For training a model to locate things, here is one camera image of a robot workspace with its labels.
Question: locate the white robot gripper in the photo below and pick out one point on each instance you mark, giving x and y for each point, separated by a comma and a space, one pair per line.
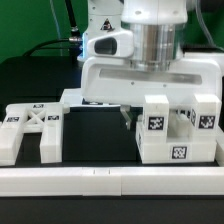
111, 75

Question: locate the white chair seat block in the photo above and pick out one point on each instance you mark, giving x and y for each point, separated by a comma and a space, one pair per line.
179, 145

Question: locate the white chair back frame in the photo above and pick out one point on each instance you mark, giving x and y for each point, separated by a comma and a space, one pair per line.
44, 118

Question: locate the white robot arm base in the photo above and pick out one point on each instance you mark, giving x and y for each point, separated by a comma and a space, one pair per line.
104, 19

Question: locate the white tag sheet plate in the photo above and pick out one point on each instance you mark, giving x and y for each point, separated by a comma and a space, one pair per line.
73, 98

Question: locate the white front rail barrier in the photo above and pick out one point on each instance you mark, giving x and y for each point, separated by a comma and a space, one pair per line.
112, 181

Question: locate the white rail barrier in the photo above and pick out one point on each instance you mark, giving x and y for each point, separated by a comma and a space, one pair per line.
219, 156
112, 181

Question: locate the white right rail barrier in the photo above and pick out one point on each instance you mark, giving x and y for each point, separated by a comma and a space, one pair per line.
219, 156

